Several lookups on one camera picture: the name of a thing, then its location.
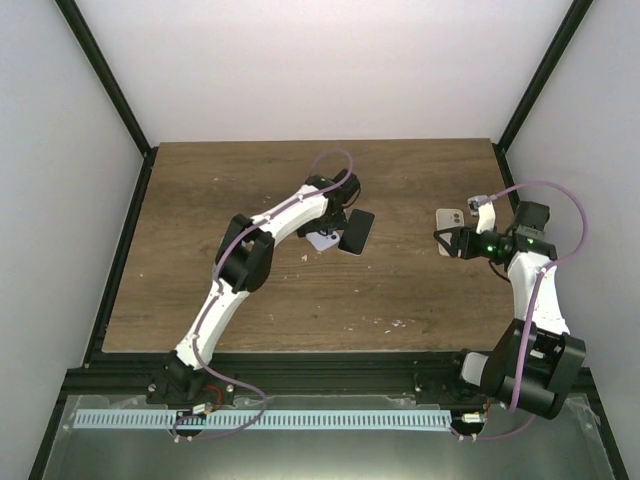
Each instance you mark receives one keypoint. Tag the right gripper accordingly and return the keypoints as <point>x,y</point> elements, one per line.
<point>461,235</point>

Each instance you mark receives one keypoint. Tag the lilac cased phone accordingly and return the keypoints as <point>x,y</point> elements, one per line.
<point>322,242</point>

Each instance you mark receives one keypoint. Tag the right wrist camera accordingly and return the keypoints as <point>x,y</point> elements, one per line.
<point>481,207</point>

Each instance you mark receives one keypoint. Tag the beige phone case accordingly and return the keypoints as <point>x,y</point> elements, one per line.
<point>447,217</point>

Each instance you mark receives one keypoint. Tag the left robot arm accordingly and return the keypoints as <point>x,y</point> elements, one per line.
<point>242,266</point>

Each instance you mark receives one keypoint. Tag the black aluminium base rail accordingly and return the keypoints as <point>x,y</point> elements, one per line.
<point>428,377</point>

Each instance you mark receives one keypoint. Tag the right black frame post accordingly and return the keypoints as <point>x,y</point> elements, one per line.
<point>562,38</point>

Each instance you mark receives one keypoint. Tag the black frame post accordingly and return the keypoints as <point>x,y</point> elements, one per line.
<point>562,38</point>
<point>93,53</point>

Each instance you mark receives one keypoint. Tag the light blue slotted strip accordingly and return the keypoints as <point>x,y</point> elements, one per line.
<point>403,420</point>

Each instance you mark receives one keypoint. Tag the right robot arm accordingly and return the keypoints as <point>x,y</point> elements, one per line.
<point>536,360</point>

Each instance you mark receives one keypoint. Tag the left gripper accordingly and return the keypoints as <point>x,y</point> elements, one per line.
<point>336,222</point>

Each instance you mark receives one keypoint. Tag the black screen phone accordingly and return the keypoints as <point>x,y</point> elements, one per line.
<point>356,233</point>

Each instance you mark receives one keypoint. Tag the left black frame post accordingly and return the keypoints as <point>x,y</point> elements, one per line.
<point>93,53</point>

